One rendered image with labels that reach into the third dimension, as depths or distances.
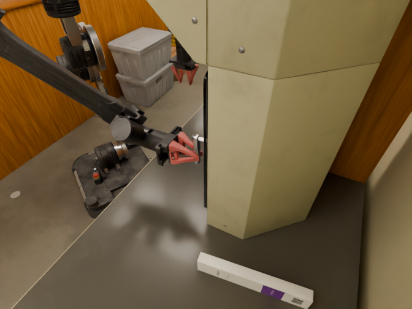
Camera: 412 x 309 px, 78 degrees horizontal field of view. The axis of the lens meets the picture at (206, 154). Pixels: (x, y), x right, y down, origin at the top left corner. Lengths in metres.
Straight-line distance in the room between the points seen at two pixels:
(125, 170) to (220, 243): 1.29
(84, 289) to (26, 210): 1.64
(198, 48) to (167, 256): 0.51
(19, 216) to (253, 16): 2.16
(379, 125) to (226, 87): 0.53
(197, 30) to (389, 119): 0.60
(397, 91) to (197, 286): 0.69
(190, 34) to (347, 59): 0.25
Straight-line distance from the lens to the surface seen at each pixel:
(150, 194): 0.84
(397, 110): 0.84
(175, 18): 0.44
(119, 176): 1.88
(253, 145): 0.48
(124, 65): 2.92
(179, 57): 1.01
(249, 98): 0.43
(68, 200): 2.24
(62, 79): 0.70
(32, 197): 2.41
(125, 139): 0.64
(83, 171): 2.05
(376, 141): 0.89
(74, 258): 0.79
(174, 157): 0.66
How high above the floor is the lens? 1.59
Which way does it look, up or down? 43 degrees down
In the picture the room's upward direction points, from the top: straight up
